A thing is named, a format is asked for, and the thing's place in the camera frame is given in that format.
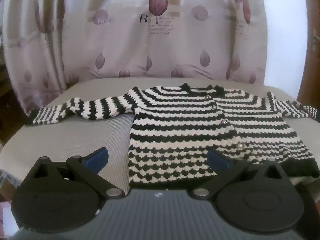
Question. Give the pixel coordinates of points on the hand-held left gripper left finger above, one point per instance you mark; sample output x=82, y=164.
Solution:
x=96, y=158

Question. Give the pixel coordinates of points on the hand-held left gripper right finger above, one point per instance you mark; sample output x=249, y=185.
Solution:
x=218, y=160

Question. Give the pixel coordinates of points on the black and white striped sweater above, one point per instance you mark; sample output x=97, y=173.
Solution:
x=175, y=130

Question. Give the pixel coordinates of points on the beige leaf print curtain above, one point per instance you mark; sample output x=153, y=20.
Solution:
x=125, y=42

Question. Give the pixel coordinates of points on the brown wooden door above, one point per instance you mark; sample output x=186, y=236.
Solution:
x=311, y=62

